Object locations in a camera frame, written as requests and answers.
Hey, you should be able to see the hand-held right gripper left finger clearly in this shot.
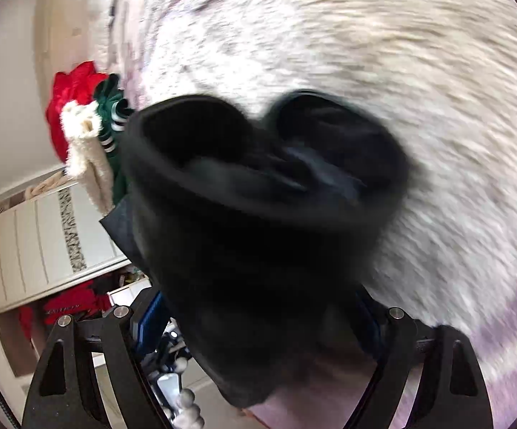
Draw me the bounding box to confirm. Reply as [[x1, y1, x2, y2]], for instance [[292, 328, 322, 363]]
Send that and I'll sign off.
[[21, 286, 174, 429]]

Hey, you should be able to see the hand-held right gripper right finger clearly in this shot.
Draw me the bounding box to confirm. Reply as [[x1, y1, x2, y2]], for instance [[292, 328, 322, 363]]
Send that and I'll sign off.
[[352, 283, 494, 429]]

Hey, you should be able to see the black leather jacket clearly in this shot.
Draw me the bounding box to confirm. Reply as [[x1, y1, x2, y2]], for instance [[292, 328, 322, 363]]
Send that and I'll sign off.
[[99, 89, 413, 409]]

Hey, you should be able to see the red coat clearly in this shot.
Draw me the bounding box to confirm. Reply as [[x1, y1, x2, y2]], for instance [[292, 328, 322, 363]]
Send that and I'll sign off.
[[19, 283, 114, 340]]

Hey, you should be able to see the white wardrobe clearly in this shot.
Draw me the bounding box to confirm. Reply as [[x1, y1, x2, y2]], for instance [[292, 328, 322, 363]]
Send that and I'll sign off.
[[0, 165, 163, 380]]

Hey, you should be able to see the white wardrobe sliding door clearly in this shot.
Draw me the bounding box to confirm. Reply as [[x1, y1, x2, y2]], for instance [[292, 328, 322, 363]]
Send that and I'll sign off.
[[0, 183, 129, 316]]

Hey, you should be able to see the beige hanging garment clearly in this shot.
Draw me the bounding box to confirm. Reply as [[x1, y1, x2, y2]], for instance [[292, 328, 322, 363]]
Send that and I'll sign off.
[[21, 178, 70, 203]]

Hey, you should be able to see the cream knitted sweater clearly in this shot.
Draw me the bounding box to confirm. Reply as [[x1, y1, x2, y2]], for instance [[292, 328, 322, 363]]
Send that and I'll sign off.
[[59, 99, 116, 215]]

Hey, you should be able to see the green garment with striped cuffs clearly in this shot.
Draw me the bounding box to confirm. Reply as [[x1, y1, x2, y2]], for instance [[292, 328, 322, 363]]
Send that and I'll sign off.
[[92, 74, 136, 206]]

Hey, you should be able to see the red quilt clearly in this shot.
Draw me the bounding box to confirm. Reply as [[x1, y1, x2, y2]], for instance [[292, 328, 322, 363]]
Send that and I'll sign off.
[[45, 60, 109, 164]]

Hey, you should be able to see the floral bed blanket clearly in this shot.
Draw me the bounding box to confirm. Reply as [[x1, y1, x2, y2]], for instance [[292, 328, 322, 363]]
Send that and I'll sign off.
[[107, 0, 517, 429]]

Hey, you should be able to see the beige bed headboard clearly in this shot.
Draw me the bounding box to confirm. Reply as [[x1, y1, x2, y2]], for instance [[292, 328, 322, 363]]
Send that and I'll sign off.
[[35, 0, 120, 79]]

